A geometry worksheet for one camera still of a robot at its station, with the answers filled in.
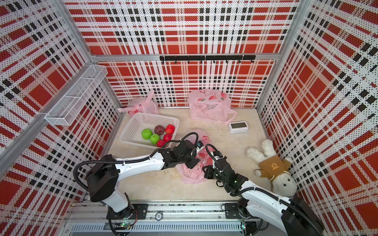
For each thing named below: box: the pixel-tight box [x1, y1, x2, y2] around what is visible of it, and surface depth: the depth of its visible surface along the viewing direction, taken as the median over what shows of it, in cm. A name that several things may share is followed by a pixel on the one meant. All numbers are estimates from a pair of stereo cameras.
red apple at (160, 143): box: [156, 139, 165, 148], surface depth 96 cm
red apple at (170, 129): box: [164, 123, 176, 135], surface depth 103 cm
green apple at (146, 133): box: [141, 128, 153, 140], surface depth 101 cm
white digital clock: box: [228, 120, 249, 134], surface depth 107 cm
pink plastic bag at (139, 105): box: [117, 89, 159, 119], surface depth 111 cm
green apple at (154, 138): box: [150, 133, 160, 146], surface depth 98 cm
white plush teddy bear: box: [246, 139, 298, 198], surface depth 83 cm
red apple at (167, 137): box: [163, 133, 173, 144], surface depth 100 cm
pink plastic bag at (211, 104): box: [188, 88, 238, 125], surface depth 109 cm
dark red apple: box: [154, 124, 166, 136], surface depth 102 cm
